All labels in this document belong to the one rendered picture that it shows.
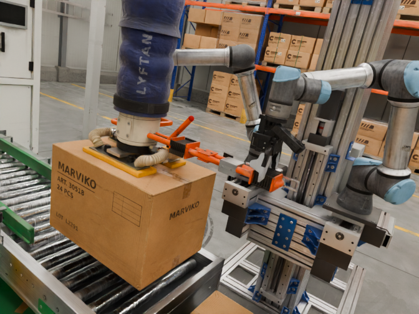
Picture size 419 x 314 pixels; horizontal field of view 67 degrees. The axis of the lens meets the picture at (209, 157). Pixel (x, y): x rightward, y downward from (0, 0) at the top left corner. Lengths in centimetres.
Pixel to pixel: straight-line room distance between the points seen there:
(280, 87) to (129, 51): 58
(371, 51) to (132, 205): 122
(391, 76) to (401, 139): 23
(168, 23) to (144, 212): 68
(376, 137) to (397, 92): 683
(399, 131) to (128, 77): 101
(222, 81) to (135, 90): 819
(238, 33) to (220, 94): 170
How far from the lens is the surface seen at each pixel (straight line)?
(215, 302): 154
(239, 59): 154
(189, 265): 171
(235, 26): 932
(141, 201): 114
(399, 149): 136
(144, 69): 124
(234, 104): 920
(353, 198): 152
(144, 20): 124
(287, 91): 99
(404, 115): 132
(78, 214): 147
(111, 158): 133
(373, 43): 166
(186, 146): 117
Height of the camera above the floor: 155
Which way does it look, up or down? 17 degrees down
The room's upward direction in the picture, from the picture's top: 11 degrees clockwise
